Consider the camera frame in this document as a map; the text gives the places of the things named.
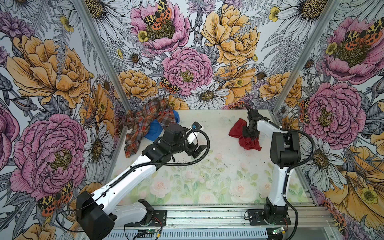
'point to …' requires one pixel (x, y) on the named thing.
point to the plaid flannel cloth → (137, 121)
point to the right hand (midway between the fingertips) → (247, 137)
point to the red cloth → (236, 131)
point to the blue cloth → (156, 128)
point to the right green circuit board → (278, 231)
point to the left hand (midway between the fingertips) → (197, 142)
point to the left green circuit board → (151, 231)
